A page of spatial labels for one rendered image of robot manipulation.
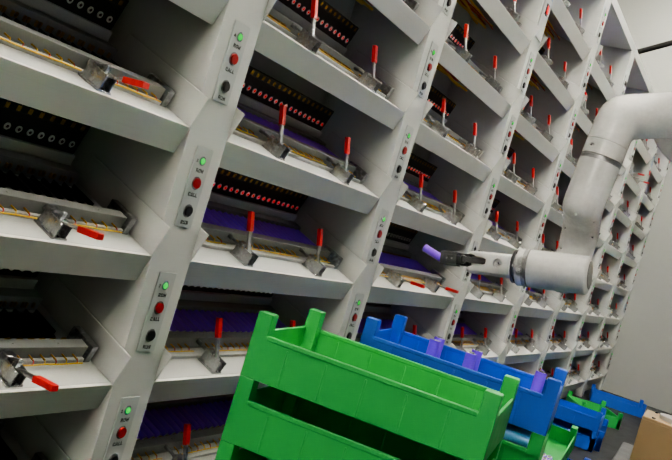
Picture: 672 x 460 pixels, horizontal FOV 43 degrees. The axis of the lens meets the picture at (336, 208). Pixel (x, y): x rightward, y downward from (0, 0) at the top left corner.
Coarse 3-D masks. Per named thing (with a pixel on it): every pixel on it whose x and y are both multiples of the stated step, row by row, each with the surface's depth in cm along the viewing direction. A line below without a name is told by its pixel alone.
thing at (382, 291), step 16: (416, 256) 254; (432, 272) 250; (448, 272) 249; (384, 288) 201; (400, 288) 211; (416, 288) 224; (400, 304) 216; (416, 304) 226; (432, 304) 236; (448, 304) 248
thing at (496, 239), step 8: (496, 200) 310; (496, 216) 273; (488, 224) 256; (496, 224) 273; (504, 224) 316; (512, 224) 314; (488, 232) 273; (496, 232) 272; (504, 232) 298; (512, 232) 312; (520, 232) 312; (488, 240) 263; (496, 240) 272; (504, 240) 294; (512, 240) 296; (520, 240) 310; (528, 240) 311; (480, 248) 262; (488, 248) 268; (496, 248) 275; (504, 248) 281; (512, 248) 289; (528, 248) 310
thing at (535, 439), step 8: (504, 440) 123; (536, 440) 121; (544, 440) 122; (504, 448) 123; (512, 448) 122; (520, 448) 122; (528, 448) 122; (536, 448) 121; (544, 448) 136; (504, 456) 123; (512, 456) 122; (520, 456) 122; (528, 456) 122; (536, 456) 121
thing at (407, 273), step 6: (384, 264) 212; (384, 270) 210; (396, 270) 216; (402, 270) 220; (408, 270) 225; (414, 270) 231; (384, 276) 208; (402, 276) 220; (408, 276) 226; (414, 276) 229; (420, 276) 233; (432, 276) 240; (438, 276) 246; (420, 282) 230; (438, 282) 246
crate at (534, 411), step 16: (368, 320) 131; (400, 320) 147; (368, 336) 130; (384, 336) 143; (400, 336) 147; (416, 336) 148; (400, 352) 129; (416, 352) 128; (448, 352) 146; (464, 352) 145; (448, 368) 126; (464, 368) 125; (480, 368) 144; (496, 368) 143; (512, 368) 142; (560, 368) 140; (480, 384) 125; (496, 384) 124; (528, 384) 141; (544, 384) 141; (560, 384) 121; (528, 400) 122; (544, 400) 122; (512, 416) 123; (528, 416) 122; (544, 416) 121; (544, 432) 121
